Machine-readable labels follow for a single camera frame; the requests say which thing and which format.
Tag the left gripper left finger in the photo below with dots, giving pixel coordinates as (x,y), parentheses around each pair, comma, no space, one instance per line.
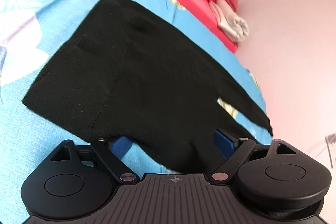
(108,162)

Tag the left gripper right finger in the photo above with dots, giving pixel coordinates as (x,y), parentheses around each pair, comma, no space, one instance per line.
(235,153)

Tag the black knit pants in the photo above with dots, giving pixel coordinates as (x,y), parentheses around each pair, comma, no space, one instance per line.
(127,72)

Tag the white rolled blanket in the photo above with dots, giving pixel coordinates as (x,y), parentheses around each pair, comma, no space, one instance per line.
(233,26)

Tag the blue floral bed sheet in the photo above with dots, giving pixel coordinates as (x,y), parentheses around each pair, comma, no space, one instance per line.
(31,32)

